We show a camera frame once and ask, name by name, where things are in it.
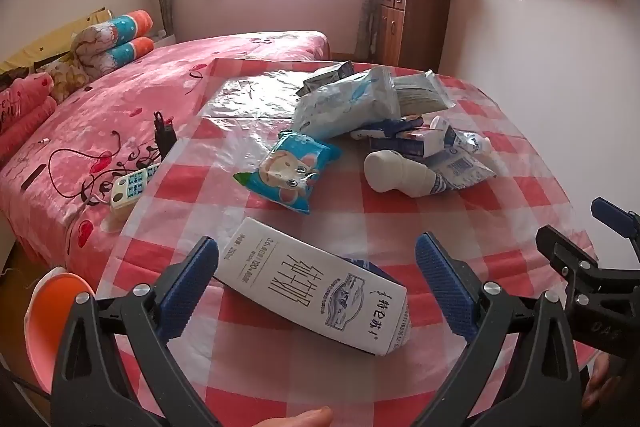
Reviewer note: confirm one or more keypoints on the white blue carton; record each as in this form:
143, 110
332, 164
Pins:
385, 127

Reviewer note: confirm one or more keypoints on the blue cartoon wet wipes packet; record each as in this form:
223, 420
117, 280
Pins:
290, 167

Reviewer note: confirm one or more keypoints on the orange plastic stool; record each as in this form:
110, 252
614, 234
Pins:
47, 337

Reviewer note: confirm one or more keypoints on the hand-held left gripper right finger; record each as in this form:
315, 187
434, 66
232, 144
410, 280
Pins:
445, 287

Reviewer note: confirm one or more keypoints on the white printed packet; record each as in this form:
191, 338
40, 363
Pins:
455, 169

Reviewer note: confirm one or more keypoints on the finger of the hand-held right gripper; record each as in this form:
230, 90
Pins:
562, 249
617, 219

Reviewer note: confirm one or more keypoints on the large white blue bag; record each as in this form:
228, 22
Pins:
345, 102

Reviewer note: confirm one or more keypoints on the dark blue small carton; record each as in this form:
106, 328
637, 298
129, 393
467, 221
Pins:
405, 147

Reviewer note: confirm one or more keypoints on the cream blue power strip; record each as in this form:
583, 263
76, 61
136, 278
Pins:
132, 192

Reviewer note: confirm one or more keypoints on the white plastic bottle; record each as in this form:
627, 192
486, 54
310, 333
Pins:
390, 172

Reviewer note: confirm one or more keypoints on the pink plain bolster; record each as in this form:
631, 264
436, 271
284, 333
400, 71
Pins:
30, 127

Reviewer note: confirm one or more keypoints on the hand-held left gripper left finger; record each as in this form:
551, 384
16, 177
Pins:
192, 277

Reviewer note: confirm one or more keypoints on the brown wooden cabinet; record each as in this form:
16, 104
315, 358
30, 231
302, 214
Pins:
410, 27

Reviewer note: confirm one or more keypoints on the black charger plug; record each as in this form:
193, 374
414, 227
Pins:
162, 137

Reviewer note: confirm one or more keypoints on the bed with pink floral cover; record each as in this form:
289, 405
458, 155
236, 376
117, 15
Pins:
150, 87

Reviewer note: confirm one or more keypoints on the red white checked tablecloth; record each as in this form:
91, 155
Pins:
380, 217

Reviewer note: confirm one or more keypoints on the white milk carton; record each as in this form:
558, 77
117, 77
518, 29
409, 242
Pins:
310, 282

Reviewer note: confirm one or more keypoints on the pink printed pillow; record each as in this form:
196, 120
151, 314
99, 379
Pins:
15, 99

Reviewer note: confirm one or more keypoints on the brown floral pillow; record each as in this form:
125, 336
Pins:
70, 77

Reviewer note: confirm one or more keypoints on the clear packet of face masks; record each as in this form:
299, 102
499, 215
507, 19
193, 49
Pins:
420, 92

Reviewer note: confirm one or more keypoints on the rolled colourful blanket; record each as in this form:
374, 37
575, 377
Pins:
115, 37

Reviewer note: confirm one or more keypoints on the person's left hand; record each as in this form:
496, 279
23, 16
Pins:
295, 419

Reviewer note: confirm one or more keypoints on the yellow headboard sheet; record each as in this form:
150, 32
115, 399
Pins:
40, 44

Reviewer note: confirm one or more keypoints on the person's right hand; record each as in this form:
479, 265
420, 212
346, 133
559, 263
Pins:
600, 382

